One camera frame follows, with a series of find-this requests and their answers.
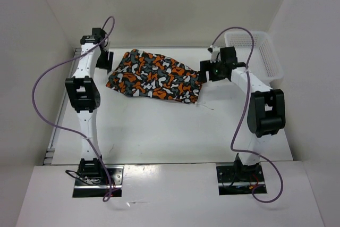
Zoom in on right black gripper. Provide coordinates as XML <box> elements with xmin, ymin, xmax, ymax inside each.
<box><xmin>197</xmin><ymin>59</ymin><xmax>225</xmax><ymax>83</ymax></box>

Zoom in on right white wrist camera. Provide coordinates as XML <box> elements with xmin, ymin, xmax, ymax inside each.
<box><xmin>207</xmin><ymin>46</ymin><xmax>220</xmax><ymax>63</ymax></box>

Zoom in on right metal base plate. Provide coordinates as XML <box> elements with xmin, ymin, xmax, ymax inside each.
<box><xmin>216</xmin><ymin>163</ymin><xmax>267</xmax><ymax>196</ymax></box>

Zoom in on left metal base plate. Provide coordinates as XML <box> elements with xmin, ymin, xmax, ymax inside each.
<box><xmin>69</xmin><ymin>165</ymin><xmax>124</xmax><ymax>198</ymax></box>

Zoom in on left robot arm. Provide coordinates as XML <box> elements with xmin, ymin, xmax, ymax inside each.
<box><xmin>65</xmin><ymin>28</ymin><xmax>113</xmax><ymax>185</ymax></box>

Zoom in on aluminium table edge rail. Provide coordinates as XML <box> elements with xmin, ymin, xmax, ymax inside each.
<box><xmin>39</xmin><ymin>48</ymin><xmax>80</xmax><ymax>165</ymax></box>

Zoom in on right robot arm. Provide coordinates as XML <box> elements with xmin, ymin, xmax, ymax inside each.
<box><xmin>200</xmin><ymin>46</ymin><xmax>286</xmax><ymax>181</ymax></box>

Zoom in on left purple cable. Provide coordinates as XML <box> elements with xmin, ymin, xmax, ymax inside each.
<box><xmin>31</xmin><ymin>16</ymin><xmax>121</xmax><ymax>203</ymax></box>

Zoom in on metal base plate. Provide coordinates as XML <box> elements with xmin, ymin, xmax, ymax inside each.
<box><xmin>69</xmin><ymin>165</ymin><xmax>124</xmax><ymax>198</ymax></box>
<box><xmin>216</xmin><ymin>163</ymin><xmax>267</xmax><ymax>196</ymax></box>

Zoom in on orange camouflage shorts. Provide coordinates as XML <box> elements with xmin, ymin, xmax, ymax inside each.
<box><xmin>106</xmin><ymin>49</ymin><xmax>202</xmax><ymax>104</ymax></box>

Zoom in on white plastic basket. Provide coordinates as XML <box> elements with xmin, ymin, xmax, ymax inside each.
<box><xmin>224</xmin><ymin>31</ymin><xmax>284</xmax><ymax>85</ymax></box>

